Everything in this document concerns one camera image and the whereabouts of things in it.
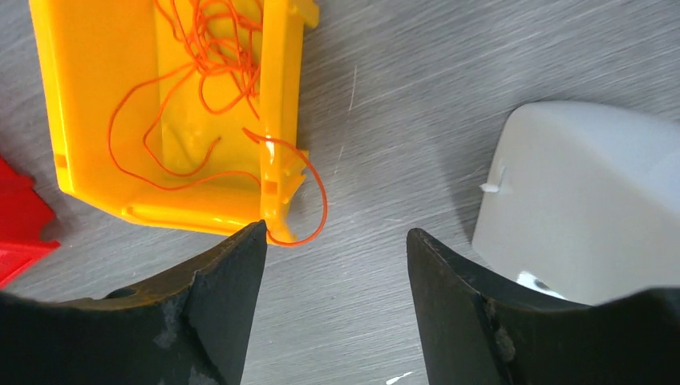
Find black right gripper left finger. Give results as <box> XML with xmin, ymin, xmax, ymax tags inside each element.
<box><xmin>1</xmin><ymin>221</ymin><xmax>267</xmax><ymax>384</ymax></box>

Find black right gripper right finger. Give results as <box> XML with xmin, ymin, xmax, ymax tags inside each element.
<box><xmin>407</xmin><ymin>229</ymin><xmax>679</xmax><ymax>384</ymax></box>

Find orange cables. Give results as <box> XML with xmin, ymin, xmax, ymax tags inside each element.
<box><xmin>107</xmin><ymin>0</ymin><xmax>329</xmax><ymax>248</ymax></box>

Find white toy toaster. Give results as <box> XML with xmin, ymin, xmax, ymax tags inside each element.
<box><xmin>472</xmin><ymin>101</ymin><xmax>679</xmax><ymax>305</ymax></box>

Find red plastic bin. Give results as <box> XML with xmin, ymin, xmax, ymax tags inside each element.
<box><xmin>1</xmin><ymin>160</ymin><xmax>60</xmax><ymax>287</ymax></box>

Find orange plastic bin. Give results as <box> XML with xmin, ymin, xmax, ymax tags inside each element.
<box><xmin>30</xmin><ymin>1</ymin><xmax>319</xmax><ymax>246</ymax></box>

